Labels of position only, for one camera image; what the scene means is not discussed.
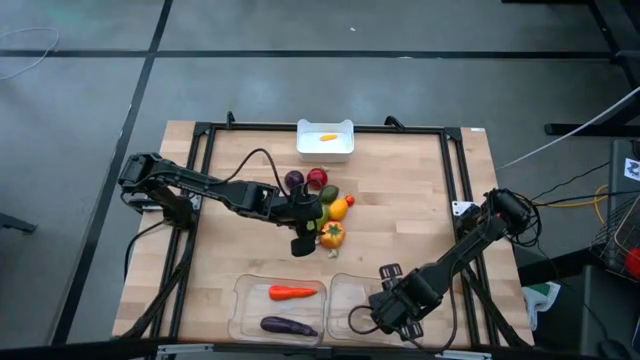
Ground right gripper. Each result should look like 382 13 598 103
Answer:
368 262 445 342

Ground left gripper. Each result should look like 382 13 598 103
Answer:
272 192 325 258

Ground orange tomato green calyx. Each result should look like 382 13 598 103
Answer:
319 220 347 250

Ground orange carrot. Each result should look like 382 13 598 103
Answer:
268 284 319 302

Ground yellow lemon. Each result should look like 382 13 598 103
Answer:
328 198 350 222

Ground green avocado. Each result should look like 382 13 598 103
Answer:
318 184 341 205

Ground purple onion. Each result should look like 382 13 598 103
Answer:
284 169 306 190

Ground red apple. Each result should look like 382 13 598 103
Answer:
306 167 330 190

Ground purple eggplant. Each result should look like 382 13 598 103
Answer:
259 315 320 338

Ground clear plastic bin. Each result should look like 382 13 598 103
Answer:
325 272 426 349
227 272 329 347

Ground white plastic basket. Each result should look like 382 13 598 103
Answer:
295 118 356 164

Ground green white bag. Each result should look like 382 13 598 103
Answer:
521 280 562 331

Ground red toy fruit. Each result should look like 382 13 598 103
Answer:
624 248 640 280

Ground grey box with sticker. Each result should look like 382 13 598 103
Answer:
606 138 640 226

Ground black stand foot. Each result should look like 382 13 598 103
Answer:
0 212 39 235

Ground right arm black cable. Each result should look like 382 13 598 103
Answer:
347 259 459 354

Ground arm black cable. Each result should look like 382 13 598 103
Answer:
219 147 321 201
347 259 459 354

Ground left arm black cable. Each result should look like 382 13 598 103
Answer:
219 147 321 201

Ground black floor cables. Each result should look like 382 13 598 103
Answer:
499 159 640 251

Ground black metal table frame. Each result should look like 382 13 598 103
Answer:
119 110 534 351

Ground wire basket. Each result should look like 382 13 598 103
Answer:
589 194 640 284

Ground yellow floor cable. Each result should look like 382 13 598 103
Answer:
532 184 609 224

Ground white hanging cable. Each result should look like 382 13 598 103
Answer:
497 87 640 171

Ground black desk leg frame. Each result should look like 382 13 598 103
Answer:
502 0 640 137

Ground white floor cable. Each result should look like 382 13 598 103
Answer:
0 27 60 81

